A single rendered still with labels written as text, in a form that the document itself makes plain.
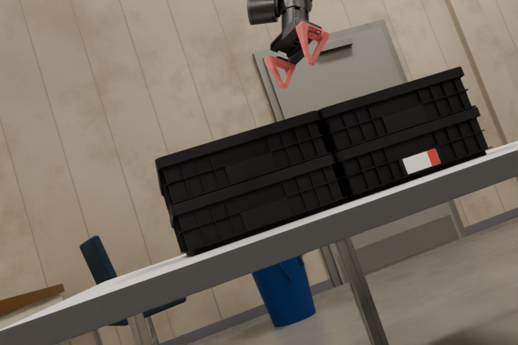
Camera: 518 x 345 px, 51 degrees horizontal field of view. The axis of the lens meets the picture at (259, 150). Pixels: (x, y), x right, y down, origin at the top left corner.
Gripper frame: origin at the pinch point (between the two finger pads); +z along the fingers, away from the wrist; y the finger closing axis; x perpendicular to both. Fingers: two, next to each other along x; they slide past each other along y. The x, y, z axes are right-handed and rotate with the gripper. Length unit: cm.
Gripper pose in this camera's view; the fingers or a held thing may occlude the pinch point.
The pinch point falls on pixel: (296, 73)
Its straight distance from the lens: 107.7
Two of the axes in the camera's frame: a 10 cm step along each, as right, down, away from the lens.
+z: -0.2, 8.9, -4.6
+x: 8.7, 2.4, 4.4
